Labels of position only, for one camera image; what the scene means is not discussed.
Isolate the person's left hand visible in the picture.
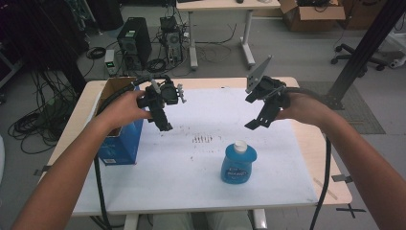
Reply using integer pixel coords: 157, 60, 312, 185
95, 90, 153, 132

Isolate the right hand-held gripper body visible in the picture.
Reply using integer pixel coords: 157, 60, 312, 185
246, 56, 290, 109

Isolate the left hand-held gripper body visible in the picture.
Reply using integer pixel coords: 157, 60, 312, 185
137, 75, 188, 113

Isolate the person's left leg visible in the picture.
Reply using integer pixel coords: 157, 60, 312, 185
152, 212, 195, 230

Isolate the person's leg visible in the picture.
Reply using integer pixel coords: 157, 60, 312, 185
204, 210, 255, 230
152, 212, 195, 230

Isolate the black computer tower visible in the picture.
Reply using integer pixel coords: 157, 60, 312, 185
116, 16, 153, 71

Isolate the grey floor mat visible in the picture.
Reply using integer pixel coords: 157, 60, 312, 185
298, 80, 387, 135

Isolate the white power supply unit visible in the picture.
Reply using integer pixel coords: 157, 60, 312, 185
103, 48, 117, 77

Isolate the open brown cardboard box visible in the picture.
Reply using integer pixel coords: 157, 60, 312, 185
278, 0, 347, 33

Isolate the black office chair base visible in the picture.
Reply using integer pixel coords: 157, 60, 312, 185
330, 42, 388, 73

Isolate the bundle of black floor cables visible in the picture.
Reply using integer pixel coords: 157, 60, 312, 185
8, 70, 79, 155

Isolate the black tape strip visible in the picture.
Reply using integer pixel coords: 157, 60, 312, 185
33, 165, 52, 177

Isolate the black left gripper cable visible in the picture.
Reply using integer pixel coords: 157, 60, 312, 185
92, 74, 173, 230

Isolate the person's right hand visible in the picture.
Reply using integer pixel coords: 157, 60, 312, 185
277, 93, 334, 128

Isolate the blue cardboard box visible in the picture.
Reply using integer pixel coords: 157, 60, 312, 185
92, 76, 146, 166

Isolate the coiled black cable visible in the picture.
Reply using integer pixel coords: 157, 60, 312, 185
85, 46, 107, 60

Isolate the white table mat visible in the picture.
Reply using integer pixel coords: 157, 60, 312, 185
72, 87, 319, 216

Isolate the grey tape strip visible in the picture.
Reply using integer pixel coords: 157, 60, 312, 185
330, 173, 354, 184

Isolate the white desk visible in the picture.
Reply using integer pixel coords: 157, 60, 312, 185
175, 0, 282, 71

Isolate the blue bottle with white cap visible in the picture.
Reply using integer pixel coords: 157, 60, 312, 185
219, 139, 259, 185

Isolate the closed brown cardboard box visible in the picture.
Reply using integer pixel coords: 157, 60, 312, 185
338, 0, 389, 32

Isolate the person's right leg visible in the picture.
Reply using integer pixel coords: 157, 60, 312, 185
204, 210, 255, 230

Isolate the small open computer case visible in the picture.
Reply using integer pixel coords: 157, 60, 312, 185
159, 15, 185, 65

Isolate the white table leg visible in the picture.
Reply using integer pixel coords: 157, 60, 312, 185
124, 214, 140, 230
252, 208, 268, 230

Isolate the black aluminium post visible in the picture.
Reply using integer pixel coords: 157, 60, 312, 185
322, 0, 406, 111

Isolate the beige tape strip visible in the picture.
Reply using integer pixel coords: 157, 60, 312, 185
312, 176, 339, 201

